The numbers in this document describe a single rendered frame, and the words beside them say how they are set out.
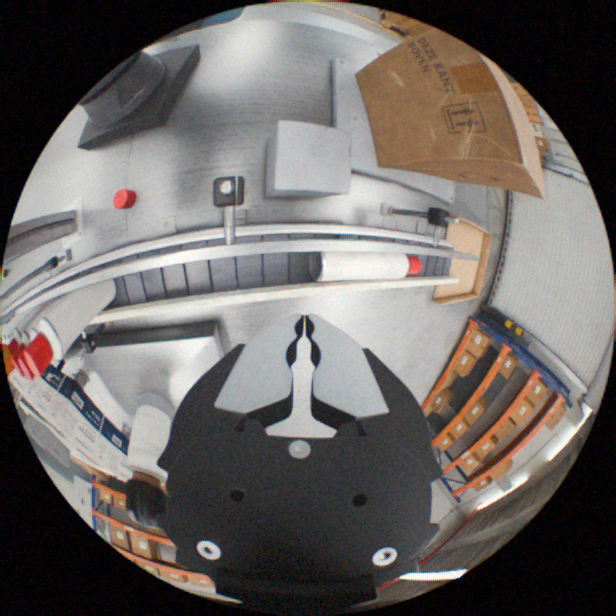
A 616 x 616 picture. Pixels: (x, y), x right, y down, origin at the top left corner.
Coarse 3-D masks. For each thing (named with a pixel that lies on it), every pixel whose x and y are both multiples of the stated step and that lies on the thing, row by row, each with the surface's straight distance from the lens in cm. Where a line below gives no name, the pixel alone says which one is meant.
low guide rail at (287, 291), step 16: (256, 288) 28; (272, 288) 28; (288, 288) 28; (304, 288) 28; (320, 288) 28; (336, 288) 29; (352, 288) 31; (368, 288) 33; (384, 288) 35; (144, 304) 32; (160, 304) 30; (176, 304) 28; (192, 304) 28; (208, 304) 27; (224, 304) 27; (96, 320) 38
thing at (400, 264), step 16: (320, 256) 26; (336, 256) 27; (352, 256) 28; (368, 256) 29; (384, 256) 31; (400, 256) 34; (320, 272) 26; (336, 272) 27; (352, 272) 28; (368, 272) 30; (384, 272) 31; (400, 272) 34; (416, 272) 39
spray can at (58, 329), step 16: (80, 288) 32; (96, 288) 32; (112, 288) 35; (64, 304) 29; (80, 304) 29; (96, 304) 32; (48, 320) 27; (64, 320) 27; (80, 320) 29; (48, 336) 26; (64, 336) 27; (32, 352) 25; (48, 352) 26; (64, 352) 28; (32, 368) 27
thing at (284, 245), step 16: (272, 240) 21; (288, 240) 21; (304, 240) 21; (320, 240) 22; (336, 240) 22; (352, 240) 24; (368, 240) 26; (160, 256) 22; (176, 256) 21; (192, 256) 21; (208, 256) 20; (224, 256) 20; (448, 256) 38; (464, 256) 44; (96, 272) 28; (112, 272) 26; (128, 272) 24; (64, 288) 34; (32, 304) 48
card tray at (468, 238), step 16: (464, 224) 70; (448, 240) 62; (464, 240) 71; (480, 240) 84; (480, 256) 87; (464, 272) 76; (480, 272) 87; (448, 288) 69; (464, 288) 81; (480, 288) 87
